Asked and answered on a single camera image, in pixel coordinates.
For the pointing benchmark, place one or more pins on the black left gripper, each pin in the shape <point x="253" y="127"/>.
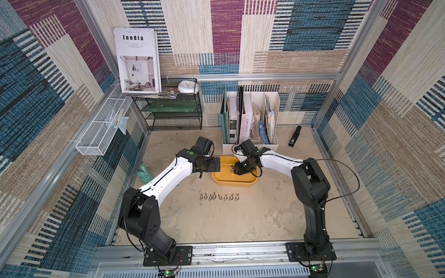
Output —
<point x="211" y="167"/>

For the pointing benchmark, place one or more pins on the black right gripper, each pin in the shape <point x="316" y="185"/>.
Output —
<point x="240" y="167"/>

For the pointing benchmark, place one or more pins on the yellow oval storage tray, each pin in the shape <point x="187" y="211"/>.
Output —
<point x="226" y="177"/>

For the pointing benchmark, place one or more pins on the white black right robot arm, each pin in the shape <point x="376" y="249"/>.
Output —
<point x="310" y="184"/>

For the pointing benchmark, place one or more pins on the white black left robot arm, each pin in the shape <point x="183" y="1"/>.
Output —
<point x="140" y="216"/>

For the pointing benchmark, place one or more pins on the white pink book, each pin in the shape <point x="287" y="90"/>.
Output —
<point x="246" y="118"/>

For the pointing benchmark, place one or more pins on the blue booklet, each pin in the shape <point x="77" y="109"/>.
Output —
<point x="263" y="133"/>

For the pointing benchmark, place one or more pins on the white perforated file organizer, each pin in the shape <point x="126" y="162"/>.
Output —
<point x="265" y="108"/>

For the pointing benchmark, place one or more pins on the green folder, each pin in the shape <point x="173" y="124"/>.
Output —
<point x="223" y="118"/>

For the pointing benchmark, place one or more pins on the black stapler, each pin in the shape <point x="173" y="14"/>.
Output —
<point x="295" y="136"/>

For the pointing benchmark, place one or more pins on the green spray bottle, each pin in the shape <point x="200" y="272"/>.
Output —
<point x="144" y="174"/>

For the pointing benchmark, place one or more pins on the white round alarm clock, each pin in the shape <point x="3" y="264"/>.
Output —
<point x="188" y="87"/>

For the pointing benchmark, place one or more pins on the white Inedia magazine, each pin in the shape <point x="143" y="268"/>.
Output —
<point x="138" y="60"/>

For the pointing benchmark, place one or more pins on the black wire mesh shelf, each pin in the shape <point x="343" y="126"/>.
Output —
<point x="171" y="110"/>

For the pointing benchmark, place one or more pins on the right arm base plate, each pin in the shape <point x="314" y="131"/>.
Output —
<point x="300" y="251"/>

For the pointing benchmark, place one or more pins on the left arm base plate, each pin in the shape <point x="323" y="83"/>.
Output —
<point x="182" y="257"/>

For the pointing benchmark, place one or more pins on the white wire wall basket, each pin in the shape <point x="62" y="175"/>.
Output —
<point x="97" y="138"/>

